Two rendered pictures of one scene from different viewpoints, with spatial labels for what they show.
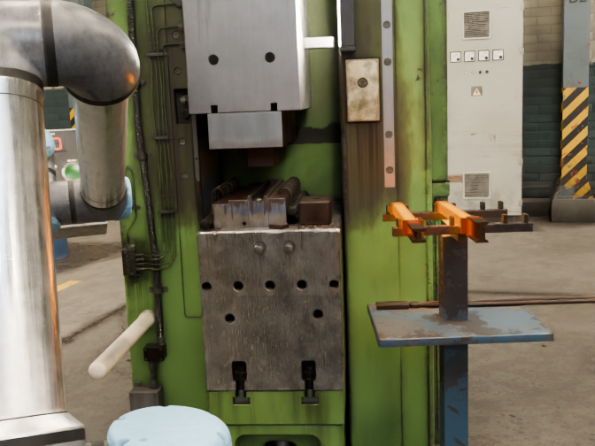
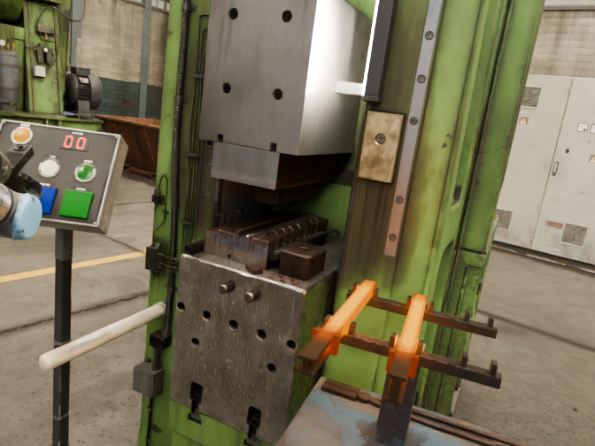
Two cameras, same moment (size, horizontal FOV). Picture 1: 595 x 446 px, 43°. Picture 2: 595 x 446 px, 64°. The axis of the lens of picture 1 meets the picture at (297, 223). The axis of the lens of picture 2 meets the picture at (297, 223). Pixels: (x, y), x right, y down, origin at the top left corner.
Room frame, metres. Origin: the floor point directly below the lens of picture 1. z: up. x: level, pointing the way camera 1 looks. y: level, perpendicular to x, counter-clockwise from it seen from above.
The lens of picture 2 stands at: (0.90, -0.41, 1.33)
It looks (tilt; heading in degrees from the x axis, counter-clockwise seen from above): 13 degrees down; 18
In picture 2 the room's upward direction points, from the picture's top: 8 degrees clockwise
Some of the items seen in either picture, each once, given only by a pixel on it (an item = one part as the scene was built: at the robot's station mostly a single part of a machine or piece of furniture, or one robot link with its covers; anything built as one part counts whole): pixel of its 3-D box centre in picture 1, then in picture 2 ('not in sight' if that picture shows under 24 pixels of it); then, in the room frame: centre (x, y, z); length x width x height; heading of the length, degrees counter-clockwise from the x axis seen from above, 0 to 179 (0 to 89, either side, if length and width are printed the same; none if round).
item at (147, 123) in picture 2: not in sight; (158, 149); (7.69, 4.45, 0.42); 1.89 x 1.20 x 0.85; 73
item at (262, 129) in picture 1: (256, 126); (280, 162); (2.24, 0.11, 1.18); 0.42 x 0.20 x 0.10; 175
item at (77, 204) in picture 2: not in sight; (77, 204); (1.91, 0.56, 1.01); 0.07 x 0.05 x 0.07; 110
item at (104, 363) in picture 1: (124, 342); (109, 333); (1.97, 0.48, 0.62); 0.44 x 0.05 x 0.05; 175
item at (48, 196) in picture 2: not in sight; (40, 200); (1.88, 0.65, 1.01); 0.07 x 0.05 x 0.07; 110
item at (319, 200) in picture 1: (316, 210); (303, 260); (2.07, -0.05, 0.95); 0.12 x 0.08 x 0.06; 175
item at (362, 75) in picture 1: (362, 90); (380, 147); (2.13, -0.20, 1.27); 0.09 x 0.02 x 0.17; 85
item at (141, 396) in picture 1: (147, 402); (149, 378); (2.18, 0.48, 0.36); 0.09 x 0.07 x 0.12; 85
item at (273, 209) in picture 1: (259, 201); (272, 233); (2.24, 0.11, 0.96); 0.42 x 0.20 x 0.09; 175
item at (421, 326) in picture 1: (453, 320); (390, 442); (1.80, -0.38, 0.70); 0.40 x 0.30 x 0.02; 90
